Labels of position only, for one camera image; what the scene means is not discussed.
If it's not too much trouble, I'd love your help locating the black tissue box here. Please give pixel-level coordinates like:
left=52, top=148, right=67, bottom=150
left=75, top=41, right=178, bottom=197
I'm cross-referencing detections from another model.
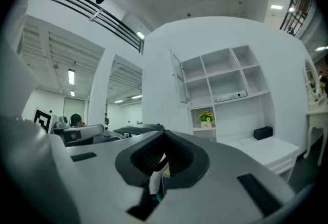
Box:
left=253, top=126, right=274, bottom=141

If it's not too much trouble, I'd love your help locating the white cabinet glass door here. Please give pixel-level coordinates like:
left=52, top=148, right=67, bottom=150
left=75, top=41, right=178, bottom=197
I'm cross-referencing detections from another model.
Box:
left=171, top=49, right=191, bottom=109

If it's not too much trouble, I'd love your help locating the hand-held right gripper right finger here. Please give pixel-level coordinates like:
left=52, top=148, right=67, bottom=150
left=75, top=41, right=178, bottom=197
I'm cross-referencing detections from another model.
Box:
left=153, top=130, right=295, bottom=224

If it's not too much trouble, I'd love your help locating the white shelf unit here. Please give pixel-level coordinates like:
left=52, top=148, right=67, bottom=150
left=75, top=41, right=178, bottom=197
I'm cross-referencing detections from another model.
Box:
left=170, top=44, right=276, bottom=142

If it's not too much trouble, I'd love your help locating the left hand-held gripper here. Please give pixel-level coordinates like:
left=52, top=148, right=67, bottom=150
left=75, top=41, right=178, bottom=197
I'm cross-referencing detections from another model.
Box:
left=32, top=107, right=106, bottom=147

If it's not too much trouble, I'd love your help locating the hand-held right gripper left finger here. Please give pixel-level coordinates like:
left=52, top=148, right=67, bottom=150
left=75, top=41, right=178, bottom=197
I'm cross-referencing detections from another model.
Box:
left=66, top=130, right=166, bottom=224

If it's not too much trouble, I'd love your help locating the white dressing table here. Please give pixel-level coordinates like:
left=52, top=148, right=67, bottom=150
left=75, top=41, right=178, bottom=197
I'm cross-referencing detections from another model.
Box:
left=303, top=57, right=328, bottom=167

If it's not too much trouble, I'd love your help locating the white bar-shaped device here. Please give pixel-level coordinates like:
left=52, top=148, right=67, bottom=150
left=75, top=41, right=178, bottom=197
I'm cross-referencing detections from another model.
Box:
left=213, top=90, right=248, bottom=103

